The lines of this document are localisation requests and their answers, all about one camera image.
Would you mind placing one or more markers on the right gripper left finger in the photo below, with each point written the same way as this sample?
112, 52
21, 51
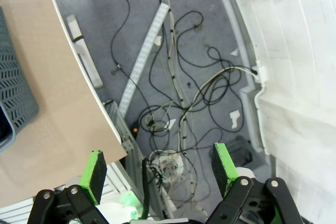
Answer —
92, 176

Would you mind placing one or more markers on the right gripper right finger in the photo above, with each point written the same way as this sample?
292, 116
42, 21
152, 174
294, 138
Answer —
225, 169

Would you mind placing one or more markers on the navy blue garment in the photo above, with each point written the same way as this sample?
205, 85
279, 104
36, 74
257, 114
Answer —
4, 124

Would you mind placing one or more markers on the black floor base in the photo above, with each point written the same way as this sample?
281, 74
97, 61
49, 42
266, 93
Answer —
242, 153

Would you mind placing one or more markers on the white tape scrap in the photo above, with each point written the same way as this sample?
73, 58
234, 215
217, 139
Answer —
235, 117
158, 40
170, 123
235, 53

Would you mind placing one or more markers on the dark grey plastic basket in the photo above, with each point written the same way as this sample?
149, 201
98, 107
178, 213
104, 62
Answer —
13, 77

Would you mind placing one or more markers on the aluminium frame profile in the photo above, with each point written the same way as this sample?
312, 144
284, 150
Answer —
128, 140

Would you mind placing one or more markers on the black power switch box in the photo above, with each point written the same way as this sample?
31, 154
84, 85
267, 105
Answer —
135, 129

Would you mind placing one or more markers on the white wall conduit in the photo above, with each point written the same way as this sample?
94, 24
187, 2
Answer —
262, 72

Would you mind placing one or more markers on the grey wall skirting duct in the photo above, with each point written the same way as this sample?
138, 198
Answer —
240, 43

